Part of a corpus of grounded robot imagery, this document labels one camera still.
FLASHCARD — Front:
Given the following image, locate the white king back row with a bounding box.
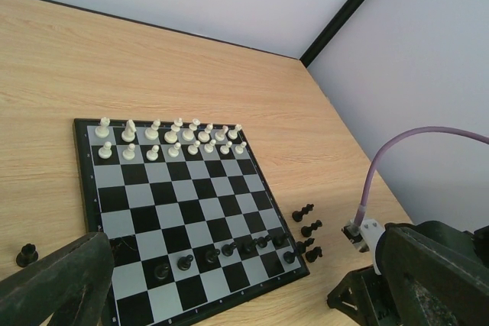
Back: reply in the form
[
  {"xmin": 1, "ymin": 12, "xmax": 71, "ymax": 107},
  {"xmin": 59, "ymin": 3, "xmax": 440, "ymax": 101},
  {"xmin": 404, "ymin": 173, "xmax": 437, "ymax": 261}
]
[{"xmin": 182, "ymin": 118, "xmax": 200, "ymax": 141}]

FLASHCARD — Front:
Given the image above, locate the black and silver chessboard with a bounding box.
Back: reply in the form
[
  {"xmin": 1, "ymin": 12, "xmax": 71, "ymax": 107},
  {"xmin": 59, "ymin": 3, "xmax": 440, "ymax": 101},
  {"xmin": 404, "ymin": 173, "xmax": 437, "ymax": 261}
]
[{"xmin": 73, "ymin": 118, "xmax": 309, "ymax": 325}]

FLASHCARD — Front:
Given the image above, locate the white pawn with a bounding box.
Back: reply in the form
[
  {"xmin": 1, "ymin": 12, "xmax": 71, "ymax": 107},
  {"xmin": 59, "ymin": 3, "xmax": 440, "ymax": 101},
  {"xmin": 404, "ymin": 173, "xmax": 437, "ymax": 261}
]
[
  {"xmin": 122, "ymin": 143, "xmax": 135, "ymax": 161},
  {"xmin": 98, "ymin": 141, "xmax": 112, "ymax": 160}
]

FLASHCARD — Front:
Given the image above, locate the white queen back row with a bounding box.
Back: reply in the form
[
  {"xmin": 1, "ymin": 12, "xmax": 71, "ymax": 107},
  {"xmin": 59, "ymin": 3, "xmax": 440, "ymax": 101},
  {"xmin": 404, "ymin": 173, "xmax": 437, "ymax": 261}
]
[{"xmin": 164, "ymin": 118, "xmax": 183, "ymax": 144}]

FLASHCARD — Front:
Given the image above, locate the white rook far left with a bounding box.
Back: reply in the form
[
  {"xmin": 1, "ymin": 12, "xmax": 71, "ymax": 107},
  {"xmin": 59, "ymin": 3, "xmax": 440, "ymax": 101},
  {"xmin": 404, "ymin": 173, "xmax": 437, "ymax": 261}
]
[{"xmin": 95, "ymin": 117, "xmax": 110, "ymax": 138}]

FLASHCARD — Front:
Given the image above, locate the black piece lowest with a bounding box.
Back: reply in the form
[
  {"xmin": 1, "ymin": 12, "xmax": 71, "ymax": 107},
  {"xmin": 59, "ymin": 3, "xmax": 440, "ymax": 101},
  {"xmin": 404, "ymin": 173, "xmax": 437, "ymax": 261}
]
[{"xmin": 272, "ymin": 233, "xmax": 290, "ymax": 248}]

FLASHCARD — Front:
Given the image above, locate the white rook far right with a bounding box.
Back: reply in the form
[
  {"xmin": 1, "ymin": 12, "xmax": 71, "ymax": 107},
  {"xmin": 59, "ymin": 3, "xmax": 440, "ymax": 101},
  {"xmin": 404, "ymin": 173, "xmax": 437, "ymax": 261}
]
[{"xmin": 227, "ymin": 124, "xmax": 242, "ymax": 140}]

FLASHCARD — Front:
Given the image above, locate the white knight back right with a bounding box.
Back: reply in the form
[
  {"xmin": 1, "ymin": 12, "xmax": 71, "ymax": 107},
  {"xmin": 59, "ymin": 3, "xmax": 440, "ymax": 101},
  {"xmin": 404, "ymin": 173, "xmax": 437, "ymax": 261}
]
[{"xmin": 215, "ymin": 125, "xmax": 228, "ymax": 141}]

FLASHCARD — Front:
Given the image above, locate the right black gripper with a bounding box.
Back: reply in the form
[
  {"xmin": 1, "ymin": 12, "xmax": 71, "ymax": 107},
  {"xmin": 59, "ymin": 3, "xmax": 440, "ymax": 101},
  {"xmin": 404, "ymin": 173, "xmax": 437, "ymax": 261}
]
[{"xmin": 326, "ymin": 221, "xmax": 489, "ymax": 326}]

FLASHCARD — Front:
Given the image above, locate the black pawn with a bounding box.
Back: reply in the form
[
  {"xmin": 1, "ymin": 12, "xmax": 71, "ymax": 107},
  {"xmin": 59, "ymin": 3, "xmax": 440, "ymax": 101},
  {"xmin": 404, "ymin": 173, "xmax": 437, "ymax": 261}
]
[{"xmin": 241, "ymin": 238, "xmax": 257, "ymax": 254}]

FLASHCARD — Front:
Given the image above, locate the white knight back row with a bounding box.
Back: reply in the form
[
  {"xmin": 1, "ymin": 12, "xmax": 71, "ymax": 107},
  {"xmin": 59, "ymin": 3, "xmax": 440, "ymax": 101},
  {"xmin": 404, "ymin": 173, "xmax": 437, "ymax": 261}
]
[{"xmin": 121, "ymin": 120, "xmax": 137, "ymax": 143}]

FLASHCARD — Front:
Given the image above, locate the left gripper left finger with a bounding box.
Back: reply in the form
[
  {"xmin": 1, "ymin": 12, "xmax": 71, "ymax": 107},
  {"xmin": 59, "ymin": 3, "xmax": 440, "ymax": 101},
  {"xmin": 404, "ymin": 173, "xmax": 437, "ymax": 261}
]
[{"xmin": 1, "ymin": 232, "xmax": 114, "ymax": 325}]

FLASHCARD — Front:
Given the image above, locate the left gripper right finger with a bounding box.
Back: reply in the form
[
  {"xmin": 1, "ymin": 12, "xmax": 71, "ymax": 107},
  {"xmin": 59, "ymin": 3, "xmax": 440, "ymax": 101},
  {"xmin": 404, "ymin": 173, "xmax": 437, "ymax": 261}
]
[{"xmin": 381, "ymin": 222, "xmax": 488, "ymax": 325}]

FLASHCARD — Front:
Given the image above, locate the white bishop back row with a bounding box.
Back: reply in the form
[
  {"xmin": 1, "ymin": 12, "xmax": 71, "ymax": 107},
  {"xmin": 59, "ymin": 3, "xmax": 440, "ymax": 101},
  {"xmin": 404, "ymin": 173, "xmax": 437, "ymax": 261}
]
[{"xmin": 144, "ymin": 119, "xmax": 160, "ymax": 140}]

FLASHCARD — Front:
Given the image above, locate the white rook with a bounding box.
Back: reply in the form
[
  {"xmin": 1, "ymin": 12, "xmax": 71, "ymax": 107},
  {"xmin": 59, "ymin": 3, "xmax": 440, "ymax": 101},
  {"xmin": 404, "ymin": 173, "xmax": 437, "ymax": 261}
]
[
  {"xmin": 227, "ymin": 124, "xmax": 242, "ymax": 140},
  {"xmin": 95, "ymin": 117, "xmax": 110, "ymax": 138}
]

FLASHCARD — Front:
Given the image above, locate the white bishop back right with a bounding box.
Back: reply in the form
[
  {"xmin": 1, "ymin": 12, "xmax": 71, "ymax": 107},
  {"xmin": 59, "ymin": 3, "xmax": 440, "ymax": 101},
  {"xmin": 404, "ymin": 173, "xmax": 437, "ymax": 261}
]
[{"xmin": 197, "ymin": 124, "xmax": 213, "ymax": 143}]

